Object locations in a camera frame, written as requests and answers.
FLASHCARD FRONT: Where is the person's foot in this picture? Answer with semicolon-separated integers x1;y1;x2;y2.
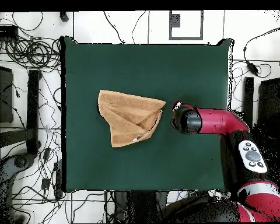
59;11;70;23

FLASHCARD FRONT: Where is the grey office chair base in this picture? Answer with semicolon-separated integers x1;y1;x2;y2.
0;152;36;223

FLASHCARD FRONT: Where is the black power adapter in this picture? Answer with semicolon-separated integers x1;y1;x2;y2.
245;61;259;76

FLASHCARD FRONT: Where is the black power strip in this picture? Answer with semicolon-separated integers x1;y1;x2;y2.
53;160;64;199

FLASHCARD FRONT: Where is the grey square frame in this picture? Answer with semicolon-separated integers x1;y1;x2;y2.
169;10;204;41

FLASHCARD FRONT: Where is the dark green table cloth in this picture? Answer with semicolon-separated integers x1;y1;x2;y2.
60;36;235;193

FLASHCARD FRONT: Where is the black network switch box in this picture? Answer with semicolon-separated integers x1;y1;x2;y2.
0;24;19;39

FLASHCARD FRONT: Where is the black computer case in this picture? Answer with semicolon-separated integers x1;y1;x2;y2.
257;78;280;131
0;64;14;124

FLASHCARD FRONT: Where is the black stand base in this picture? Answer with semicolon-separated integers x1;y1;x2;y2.
242;76;255;122
0;69;42;156

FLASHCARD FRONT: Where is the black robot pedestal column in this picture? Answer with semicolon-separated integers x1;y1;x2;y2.
113;190;170;224

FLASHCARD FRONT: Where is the coiled black cable bundle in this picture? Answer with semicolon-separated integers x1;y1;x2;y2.
4;37;61;71

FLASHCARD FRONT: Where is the tan terry towel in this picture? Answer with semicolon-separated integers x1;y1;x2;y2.
97;89;167;148

